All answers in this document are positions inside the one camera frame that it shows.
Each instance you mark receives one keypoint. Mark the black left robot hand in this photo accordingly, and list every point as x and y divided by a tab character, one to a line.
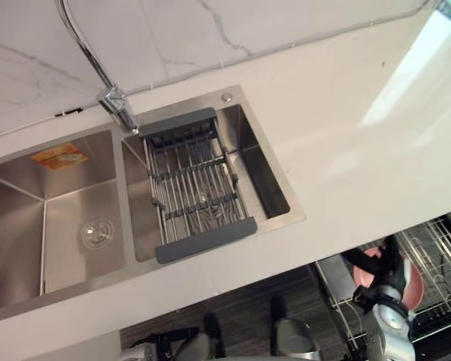
174	338

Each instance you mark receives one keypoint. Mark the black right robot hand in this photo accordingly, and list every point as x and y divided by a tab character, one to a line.
390	263

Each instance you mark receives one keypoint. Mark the pink plastic cup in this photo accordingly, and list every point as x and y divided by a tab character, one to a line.
415	290

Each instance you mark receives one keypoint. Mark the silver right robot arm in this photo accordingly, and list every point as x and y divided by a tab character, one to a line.
389	334

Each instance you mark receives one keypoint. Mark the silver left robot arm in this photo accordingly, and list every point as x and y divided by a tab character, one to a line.
135	355

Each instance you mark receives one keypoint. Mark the stainless dishwasher door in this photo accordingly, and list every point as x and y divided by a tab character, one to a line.
336	278

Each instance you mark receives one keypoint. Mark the stainless steel double sink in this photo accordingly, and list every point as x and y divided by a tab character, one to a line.
79	203

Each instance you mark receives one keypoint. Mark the round metal sink hole cap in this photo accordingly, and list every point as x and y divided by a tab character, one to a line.
226	96

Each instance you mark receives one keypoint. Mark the silver left robot leg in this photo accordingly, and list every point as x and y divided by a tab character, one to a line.
212	331

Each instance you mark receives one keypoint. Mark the round metal drain strainer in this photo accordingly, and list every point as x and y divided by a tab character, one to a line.
97	234

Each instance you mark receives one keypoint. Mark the orange sticker label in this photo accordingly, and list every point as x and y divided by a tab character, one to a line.
60	158

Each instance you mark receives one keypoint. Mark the chrome gooseneck kitchen faucet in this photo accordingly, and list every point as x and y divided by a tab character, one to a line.
85	50

